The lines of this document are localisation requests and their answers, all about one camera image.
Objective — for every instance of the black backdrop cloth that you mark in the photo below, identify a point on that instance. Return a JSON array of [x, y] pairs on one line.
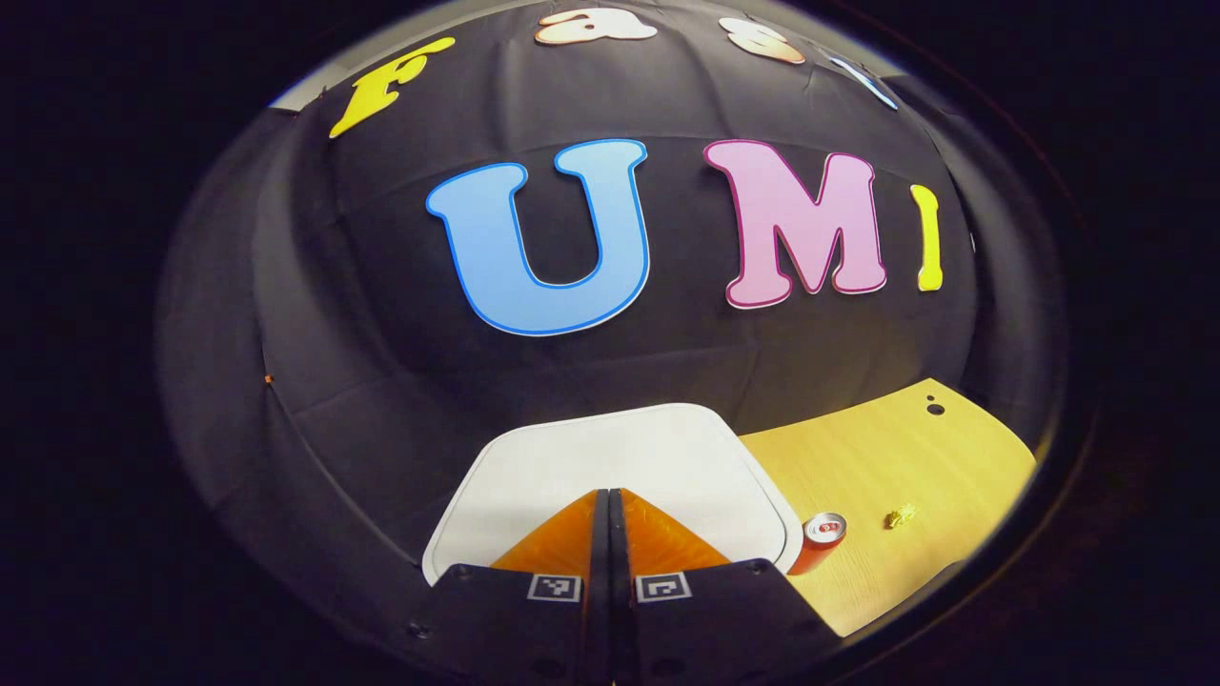
[[667, 362]]

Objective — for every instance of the red pop can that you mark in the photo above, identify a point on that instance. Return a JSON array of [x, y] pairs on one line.
[[820, 543]]

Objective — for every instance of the white desktop garbage bin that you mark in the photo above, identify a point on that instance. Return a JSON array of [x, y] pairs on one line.
[[610, 448]]

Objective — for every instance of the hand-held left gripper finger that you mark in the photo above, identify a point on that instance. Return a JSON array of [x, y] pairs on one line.
[[599, 591], [620, 591]]

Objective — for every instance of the yellow paper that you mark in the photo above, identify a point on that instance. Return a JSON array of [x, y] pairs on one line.
[[899, 517]]

